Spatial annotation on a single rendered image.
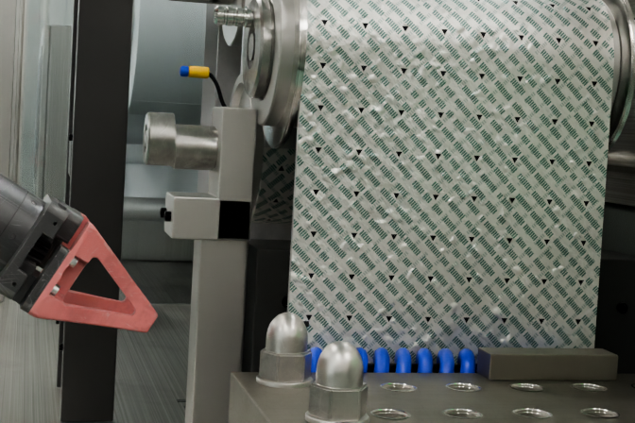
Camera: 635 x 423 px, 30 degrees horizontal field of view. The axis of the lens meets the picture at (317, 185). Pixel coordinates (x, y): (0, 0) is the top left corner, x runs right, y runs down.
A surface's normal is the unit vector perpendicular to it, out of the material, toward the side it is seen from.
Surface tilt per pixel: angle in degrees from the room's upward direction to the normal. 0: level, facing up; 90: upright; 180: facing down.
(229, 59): 90
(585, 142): 90
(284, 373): 90
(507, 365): 90
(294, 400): 0
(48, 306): 100
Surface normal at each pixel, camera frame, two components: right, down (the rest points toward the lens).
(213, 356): 0.24, 0.07
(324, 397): -0.72, 0.00
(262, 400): 0.06, -1.00
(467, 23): 0.24, -0.30
